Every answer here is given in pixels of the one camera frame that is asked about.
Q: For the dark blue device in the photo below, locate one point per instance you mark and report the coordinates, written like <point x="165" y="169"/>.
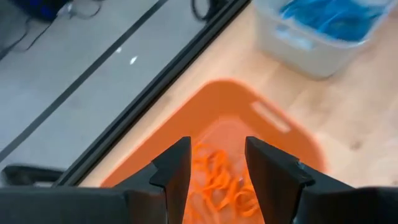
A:
<point x="40" y="7"/>

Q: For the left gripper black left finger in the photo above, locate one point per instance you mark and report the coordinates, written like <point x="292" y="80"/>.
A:
<point x="168" y="174"/>

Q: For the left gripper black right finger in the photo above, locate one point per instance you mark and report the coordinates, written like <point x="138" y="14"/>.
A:
<point x="273" y="180"/>

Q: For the black pole stand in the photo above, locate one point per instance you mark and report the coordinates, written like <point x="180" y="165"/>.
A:
<point x="28" y="175"/>

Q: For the orange plastic basket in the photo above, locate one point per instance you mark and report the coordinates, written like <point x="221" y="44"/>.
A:
<point x="217" y="102"/>

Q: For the black aluminium table frame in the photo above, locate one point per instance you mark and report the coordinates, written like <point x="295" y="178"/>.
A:
<point x="147" y="93"/>

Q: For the light grey plastic basket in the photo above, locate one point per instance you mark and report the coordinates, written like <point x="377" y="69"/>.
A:
<point x="295" y="53"/>

